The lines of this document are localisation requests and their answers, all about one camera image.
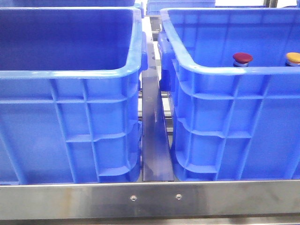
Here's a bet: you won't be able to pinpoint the blue bin holding buttons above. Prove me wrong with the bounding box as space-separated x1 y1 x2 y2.
0 7 147 185

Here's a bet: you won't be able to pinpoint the metal rack frame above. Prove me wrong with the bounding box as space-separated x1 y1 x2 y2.
0 0 300 221

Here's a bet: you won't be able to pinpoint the blue empty target bin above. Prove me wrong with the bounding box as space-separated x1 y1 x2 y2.
159 7 300 181

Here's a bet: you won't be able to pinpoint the yellow button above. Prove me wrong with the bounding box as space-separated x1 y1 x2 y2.
285 52 300 67

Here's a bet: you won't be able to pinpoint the blue crates in background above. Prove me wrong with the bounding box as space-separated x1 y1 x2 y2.
146 0 216 15

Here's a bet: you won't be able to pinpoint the red button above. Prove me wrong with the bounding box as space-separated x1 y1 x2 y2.
232 52 253 67

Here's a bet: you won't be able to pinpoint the blue bin behind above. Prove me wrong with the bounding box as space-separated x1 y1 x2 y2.
0 0 143 11

